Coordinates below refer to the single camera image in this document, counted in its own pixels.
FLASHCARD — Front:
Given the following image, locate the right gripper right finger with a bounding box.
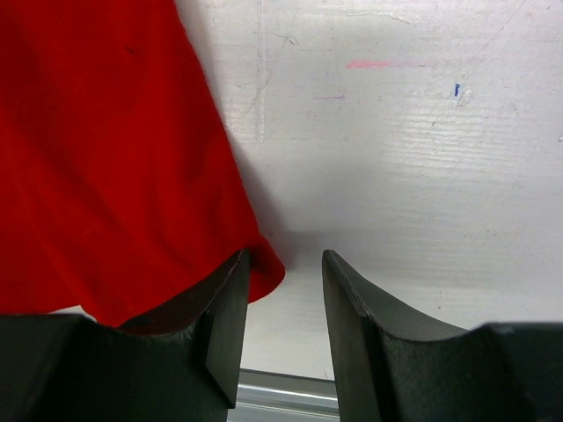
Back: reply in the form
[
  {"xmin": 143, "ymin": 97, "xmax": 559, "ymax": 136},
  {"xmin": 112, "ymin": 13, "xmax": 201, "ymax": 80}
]
[{"xmin": 322, "ymin": 250, "xmax": 562, "ymax": 421}]

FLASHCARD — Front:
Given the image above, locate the red t shirt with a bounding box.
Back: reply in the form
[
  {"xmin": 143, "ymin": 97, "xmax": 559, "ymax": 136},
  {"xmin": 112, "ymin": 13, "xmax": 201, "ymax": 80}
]
[{"xmin": 1, "ymin": 1, "xmax": 285, "ymax": 327}]

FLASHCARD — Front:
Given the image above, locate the aluminium mounting rail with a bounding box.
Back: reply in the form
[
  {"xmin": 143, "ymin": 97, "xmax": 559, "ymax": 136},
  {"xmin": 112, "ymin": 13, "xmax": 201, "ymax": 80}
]
[{"xmin": 227, "ymin": 369, "xmax": 340, "ymax": 422}]

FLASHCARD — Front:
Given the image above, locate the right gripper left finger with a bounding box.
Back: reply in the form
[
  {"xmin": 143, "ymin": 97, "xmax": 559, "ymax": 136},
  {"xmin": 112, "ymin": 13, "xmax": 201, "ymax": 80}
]
[{"xmin": 1, "ymin": 251, "xmax": 250, "ymax": 421}]

